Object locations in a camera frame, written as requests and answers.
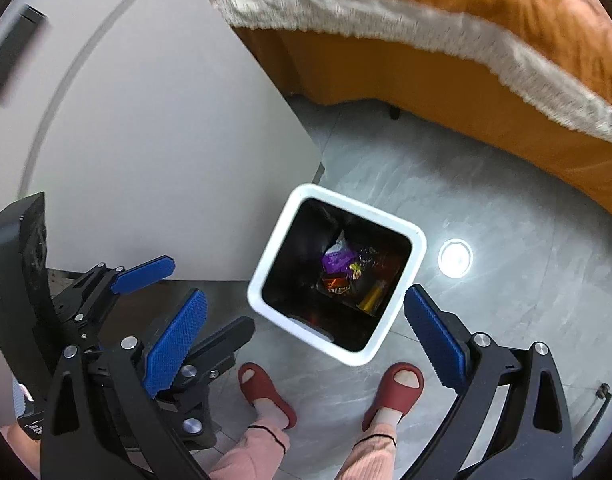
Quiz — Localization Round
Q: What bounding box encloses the black rectangular object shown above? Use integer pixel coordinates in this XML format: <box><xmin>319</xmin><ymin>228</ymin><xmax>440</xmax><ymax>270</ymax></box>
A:
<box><xmin>0</xmin><ymin>5</ymin><xmax>48</xmax><ymax>98</ymax></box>

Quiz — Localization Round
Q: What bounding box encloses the person's left pink-trousered leg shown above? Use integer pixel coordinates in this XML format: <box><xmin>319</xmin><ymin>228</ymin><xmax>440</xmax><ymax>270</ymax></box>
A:
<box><xmin>207</xmin><ymin>400</ymin><xmax>292</xmax><ymax>480</ymax></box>

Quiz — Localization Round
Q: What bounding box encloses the orange snack wrapper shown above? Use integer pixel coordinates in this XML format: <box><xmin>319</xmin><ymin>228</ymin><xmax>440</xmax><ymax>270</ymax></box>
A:
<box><xmin>321</xmin><ymin>275</ymin><xmax>353</xmax><ymax>297</ymax></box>

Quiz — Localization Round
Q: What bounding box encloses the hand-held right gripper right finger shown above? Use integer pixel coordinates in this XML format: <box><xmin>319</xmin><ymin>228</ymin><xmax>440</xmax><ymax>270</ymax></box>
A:
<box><xmin>401</xmin><ymin>284</ymin><xmax>576</xmax><ymax>480</ymax></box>

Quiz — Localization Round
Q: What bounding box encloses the purple snack wrapper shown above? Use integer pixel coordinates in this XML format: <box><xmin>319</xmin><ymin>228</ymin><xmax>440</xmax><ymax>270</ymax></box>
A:
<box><xmin>322</xmin><ymin>230</ymin><xmax>356</xmax><ymax>277</ymax></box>

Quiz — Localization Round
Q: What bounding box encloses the black cable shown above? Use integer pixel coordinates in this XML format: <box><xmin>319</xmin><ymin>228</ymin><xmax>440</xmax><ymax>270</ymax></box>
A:
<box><xmin>572</xmin><ymin>382</ymin><xmax>612</xmax><ymax>463</ymax></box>

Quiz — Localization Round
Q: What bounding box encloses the white square trash bin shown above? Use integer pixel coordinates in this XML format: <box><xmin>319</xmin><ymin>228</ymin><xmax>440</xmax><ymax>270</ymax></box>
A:
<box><xmin>247</xmin><ymin>183</ymin><xmax>427</xmax><ymax>367</ymax></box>

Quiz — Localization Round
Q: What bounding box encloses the person's left forearm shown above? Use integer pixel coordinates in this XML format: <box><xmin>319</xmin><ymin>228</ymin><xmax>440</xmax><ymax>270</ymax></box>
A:
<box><xmin>0</xmin><ymin>380</ymin><xmax>43</xmax><ymax>478</ymax></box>

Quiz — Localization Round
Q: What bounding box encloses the person's right pink-trousered leg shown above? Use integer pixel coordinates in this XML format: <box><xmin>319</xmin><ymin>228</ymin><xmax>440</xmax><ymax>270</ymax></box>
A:
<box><xmin>337</xmin><ymin>406</ymin><xmax>400</xmax><ymax>480</ymax></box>

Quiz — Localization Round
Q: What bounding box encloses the orange blanket with white fringe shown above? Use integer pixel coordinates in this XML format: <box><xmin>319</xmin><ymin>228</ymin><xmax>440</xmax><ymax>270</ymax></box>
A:
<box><xmin>180</xmin><ymin>0</ymin><xmax>612</xmax><ymax>152</ymax></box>

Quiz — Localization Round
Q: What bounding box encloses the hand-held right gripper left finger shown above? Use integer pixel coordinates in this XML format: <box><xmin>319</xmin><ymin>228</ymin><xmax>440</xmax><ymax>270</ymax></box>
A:
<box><xmin>40</xmin><ymin>289</ymin><xmax>209</xmax><ymax>480</ymax></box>

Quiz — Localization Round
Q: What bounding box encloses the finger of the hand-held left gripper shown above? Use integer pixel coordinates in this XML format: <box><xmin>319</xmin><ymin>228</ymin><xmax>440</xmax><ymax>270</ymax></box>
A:
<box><xmin>158</xmin><ymin>316</ymin><xmax>257</xmax><ymax>452</ymax></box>
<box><xmin>50</xmin><ymin>256</ymin><xmax>176</xmax><ymax>347</ymax></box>

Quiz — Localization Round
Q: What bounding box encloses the person's right red slipper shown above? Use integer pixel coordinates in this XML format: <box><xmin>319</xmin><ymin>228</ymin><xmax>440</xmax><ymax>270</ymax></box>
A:
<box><xmin>361</xmin><ymin>361</ymin><xmax>425</xmax><ymax>432</ymax></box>

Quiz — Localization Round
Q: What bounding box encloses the person's left red slipper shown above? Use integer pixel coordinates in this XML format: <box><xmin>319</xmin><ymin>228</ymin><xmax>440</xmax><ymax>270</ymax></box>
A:
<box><xmin>237</xmin><ymin>362</ymin><xmax>298</xmax><ymax>431</ymax></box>

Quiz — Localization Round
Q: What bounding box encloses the person's pink-trousered leg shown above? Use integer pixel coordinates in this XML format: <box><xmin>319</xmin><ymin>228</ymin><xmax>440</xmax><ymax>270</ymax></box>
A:
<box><xmin>337</xmin><ymin>406</ymin><xmax>400</xmax><ymax>480</ymax></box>
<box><xmin>207</xmin><ymin>400</ymin><xmax>292</xmax><ymax>480</ymax></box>

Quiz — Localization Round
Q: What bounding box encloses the orange bed base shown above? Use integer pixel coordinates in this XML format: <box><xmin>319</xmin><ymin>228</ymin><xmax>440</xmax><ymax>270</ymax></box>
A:
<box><xmin>233</xmin><ymin>25</ymin><xmax>612</xmax><ymax>222</ymax></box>

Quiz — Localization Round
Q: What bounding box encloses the person's red slipper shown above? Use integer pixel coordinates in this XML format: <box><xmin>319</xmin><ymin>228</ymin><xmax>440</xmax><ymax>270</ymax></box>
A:
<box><xmin>361</xmin><ymin>361</ymin><xmax>425</xmax><ymax>432</ymax></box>
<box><xmin>237</xmin><ymin>362</ymin><xmax>298</xmax><ymax>431</ymax></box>

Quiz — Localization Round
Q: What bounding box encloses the yellow wrapper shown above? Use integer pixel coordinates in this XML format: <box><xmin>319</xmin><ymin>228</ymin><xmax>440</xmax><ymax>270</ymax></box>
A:
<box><xmin>358</xmin><ymin>281</ymin><xmax>388</xmax><ymax>314</ymax></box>

